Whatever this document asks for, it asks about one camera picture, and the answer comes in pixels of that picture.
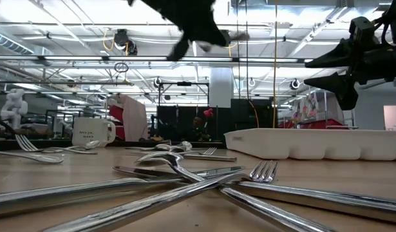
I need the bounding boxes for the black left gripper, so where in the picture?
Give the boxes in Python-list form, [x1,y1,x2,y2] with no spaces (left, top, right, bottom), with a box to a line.
[126,0,229,62]

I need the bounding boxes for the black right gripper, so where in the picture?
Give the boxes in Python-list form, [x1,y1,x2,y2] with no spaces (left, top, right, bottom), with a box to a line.
[303,37,396,111]

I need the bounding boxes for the metal shelf rack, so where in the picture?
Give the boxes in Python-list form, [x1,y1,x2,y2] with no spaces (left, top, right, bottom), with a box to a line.
[323,90,358,130]

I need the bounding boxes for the white square column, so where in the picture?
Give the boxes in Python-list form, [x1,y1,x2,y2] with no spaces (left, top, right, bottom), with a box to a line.
[209,66,234,109]

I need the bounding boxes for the colourful poster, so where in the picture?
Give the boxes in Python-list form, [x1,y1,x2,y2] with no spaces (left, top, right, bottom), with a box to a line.
[292,92,319,122]

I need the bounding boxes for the red storage bin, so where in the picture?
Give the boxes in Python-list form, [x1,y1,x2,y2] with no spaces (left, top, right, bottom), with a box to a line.
[278,118,345,130]

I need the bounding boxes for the person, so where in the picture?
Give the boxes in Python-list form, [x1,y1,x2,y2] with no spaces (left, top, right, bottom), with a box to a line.
[184,115,213,142]

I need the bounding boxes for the white cutlery tray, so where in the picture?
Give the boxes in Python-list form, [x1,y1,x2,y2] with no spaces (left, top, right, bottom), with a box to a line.
[223,128,396,161]

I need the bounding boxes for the black partition panels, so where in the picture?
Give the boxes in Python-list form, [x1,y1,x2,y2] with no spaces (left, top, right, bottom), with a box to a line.
[156,105,231,142]

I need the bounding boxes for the black cabinet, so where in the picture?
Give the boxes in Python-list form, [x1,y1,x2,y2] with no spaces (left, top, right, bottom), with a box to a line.
[230,98,276,132]

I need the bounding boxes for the white and red cart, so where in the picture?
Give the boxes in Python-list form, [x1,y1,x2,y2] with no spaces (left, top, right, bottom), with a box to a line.
[107,93,149,142]

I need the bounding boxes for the white ceramic mug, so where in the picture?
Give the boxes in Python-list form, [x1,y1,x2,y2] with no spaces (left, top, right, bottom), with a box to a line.
[71,117,117,148]

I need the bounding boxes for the black metal stand frame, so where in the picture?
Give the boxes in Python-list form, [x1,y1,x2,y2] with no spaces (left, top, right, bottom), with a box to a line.
[157,81,210,107]

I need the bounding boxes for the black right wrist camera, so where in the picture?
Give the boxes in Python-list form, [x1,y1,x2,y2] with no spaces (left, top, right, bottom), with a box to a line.
[350,15,376,44]

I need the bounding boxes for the black hanging cable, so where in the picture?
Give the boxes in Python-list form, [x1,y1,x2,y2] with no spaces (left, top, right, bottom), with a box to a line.
[236,0,240,99]
[245,0,250,101]

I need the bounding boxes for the black hanging ring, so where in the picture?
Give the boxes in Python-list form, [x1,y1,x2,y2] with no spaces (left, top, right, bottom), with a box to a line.
[113,61,130,73]

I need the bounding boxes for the black aluminium table frame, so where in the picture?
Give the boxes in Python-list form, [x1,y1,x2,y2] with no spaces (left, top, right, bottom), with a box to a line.
[0,138,225,151]

